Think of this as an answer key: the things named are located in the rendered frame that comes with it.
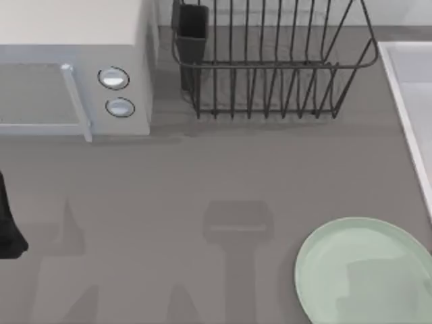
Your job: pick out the pale microwave oven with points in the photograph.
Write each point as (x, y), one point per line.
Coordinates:
(141, 84)

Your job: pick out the pale green plate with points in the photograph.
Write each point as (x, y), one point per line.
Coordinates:
(364, 270)

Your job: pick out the large microwave knob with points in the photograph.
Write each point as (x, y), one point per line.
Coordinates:
(113, 78)

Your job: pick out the dark cutlery holder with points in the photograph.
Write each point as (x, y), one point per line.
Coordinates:
(192, 30)

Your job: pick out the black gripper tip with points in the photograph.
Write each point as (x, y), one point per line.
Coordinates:
(8, 236)

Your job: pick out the microwave oven door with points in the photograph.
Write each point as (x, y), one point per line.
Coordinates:
(33, 94)

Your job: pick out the small microwave knob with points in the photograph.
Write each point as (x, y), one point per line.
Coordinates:
(119, 107)

